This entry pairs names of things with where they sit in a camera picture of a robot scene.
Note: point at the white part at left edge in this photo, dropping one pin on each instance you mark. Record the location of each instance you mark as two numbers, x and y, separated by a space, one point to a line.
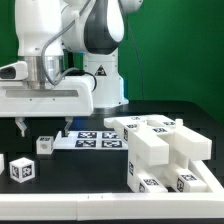
1 163

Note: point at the white chair seat part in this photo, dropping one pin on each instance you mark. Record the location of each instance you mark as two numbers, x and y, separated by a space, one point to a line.
164 173

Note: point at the white L-shaped fence frame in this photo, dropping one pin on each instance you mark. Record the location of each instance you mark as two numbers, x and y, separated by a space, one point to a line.
117 206

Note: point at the small white tagged cube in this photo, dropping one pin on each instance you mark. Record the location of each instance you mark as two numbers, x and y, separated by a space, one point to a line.
44 145

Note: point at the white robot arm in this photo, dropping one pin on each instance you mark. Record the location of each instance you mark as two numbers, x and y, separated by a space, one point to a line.
67 59

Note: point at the white tagged chair part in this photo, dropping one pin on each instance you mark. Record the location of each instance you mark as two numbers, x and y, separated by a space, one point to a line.
182 139

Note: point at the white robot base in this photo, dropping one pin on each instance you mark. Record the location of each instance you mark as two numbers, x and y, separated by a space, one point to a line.
109 92

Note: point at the white tagged cube left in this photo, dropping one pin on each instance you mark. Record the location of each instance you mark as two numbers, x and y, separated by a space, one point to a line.
22 169

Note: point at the paper sheet with tags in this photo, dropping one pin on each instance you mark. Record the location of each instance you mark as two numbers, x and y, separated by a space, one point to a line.
96 140

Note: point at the long white chair back part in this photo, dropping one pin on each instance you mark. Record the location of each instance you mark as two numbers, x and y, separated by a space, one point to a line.
142 139

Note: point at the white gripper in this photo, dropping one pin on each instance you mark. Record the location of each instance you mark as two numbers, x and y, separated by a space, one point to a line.
71 98

